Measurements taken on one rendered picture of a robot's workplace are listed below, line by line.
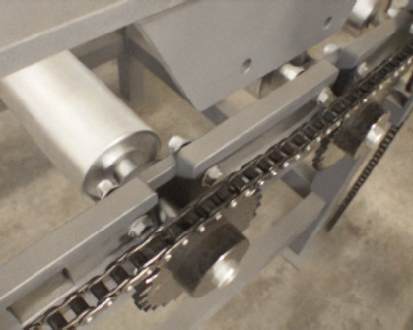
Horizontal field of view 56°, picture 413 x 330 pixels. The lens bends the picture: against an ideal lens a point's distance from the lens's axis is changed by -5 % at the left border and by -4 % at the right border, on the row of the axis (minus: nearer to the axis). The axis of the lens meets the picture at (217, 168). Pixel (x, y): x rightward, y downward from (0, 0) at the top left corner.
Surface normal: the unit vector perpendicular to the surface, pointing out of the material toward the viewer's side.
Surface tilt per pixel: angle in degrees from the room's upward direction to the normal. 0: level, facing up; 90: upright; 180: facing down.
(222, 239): 4
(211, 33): 90
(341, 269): 0
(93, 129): 14
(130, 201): 0
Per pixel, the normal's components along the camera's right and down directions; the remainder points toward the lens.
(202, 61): 0.69, 0.62
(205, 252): -0.12, -0.41
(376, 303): 0.11, -0.60
